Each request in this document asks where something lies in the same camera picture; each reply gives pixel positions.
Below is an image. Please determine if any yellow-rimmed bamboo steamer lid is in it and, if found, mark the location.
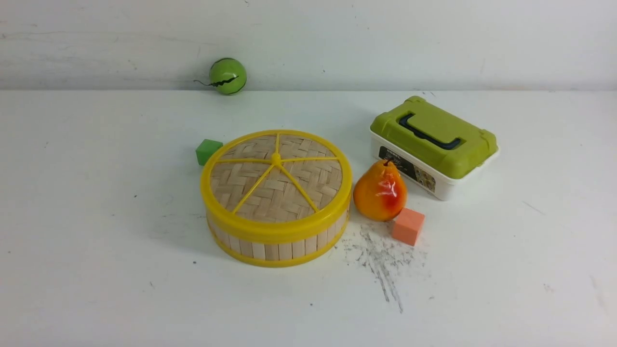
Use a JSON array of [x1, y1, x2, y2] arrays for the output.
[[200, 129, 352, 244]]

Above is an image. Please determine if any bamboo steamer basket yellow rim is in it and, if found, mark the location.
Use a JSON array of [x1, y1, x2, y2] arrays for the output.
[[206, 211, 350, 267]]

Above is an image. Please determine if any orange-yellow toy pear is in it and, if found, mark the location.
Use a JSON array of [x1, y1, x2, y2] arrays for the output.
[[353, 160, 407, 222]]

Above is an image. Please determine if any small green cube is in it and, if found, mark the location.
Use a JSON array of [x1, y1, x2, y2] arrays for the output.
[[195, 139, 224, 166]]

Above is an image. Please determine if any salmon pink cube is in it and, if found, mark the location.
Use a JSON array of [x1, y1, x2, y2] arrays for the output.
[[391, 208, 426, 246]]

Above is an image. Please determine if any green watermelon toy ball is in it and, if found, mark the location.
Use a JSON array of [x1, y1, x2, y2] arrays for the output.
[[194, 57, 248, 96]]

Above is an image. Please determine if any green-lidded white storage box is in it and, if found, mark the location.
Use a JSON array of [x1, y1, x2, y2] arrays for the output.
[[370, 96, 500, 200]]

